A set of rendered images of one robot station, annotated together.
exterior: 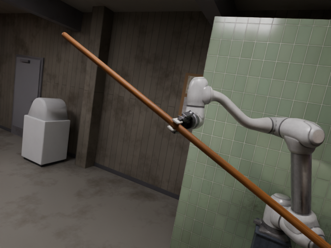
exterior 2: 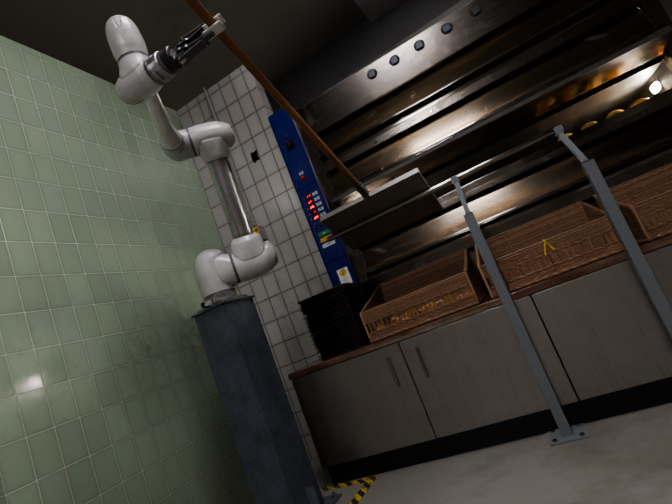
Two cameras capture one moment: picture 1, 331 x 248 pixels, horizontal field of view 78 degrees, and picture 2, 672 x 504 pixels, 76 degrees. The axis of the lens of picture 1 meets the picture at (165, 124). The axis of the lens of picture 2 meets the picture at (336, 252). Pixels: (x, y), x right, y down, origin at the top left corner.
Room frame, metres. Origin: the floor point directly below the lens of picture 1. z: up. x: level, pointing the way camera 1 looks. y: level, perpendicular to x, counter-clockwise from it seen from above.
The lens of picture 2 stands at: (0.78, 1.15, 0.71)
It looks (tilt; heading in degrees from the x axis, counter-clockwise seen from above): 9 degrees up; 270
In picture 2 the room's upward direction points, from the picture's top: 21 degrees counter-clockwise
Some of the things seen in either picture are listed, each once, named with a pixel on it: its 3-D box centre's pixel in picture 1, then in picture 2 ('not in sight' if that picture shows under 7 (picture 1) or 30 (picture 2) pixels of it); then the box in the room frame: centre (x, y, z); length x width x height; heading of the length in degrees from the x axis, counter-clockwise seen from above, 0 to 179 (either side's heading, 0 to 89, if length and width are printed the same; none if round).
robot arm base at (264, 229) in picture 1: (270, 226); (218, 300); (1.37, -0.86, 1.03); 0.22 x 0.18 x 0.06; 65
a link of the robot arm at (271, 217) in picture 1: (279, 210); (214, 272); (1.35, -0.88, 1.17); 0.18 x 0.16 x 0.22; 12
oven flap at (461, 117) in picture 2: not in sight; (469, 112); (-0.20, -1.14, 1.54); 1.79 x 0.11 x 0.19; 159
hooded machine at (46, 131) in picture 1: (46, 129); not in sight; (4.16, 2.42, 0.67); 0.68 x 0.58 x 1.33; 65
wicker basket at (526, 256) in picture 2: not in sight; (539, 246); (-0.12, -0.89, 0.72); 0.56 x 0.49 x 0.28; 160
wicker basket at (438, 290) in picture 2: not in sight; (421, 292); (0.43, -1.10, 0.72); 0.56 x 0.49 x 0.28; 159
